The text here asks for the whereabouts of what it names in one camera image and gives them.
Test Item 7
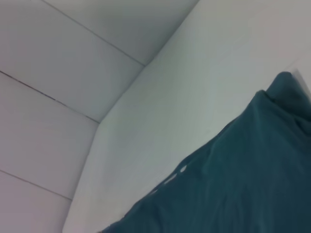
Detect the teal blue t-shirt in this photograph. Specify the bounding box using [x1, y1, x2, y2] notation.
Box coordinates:
[100, 71, 311, 233]

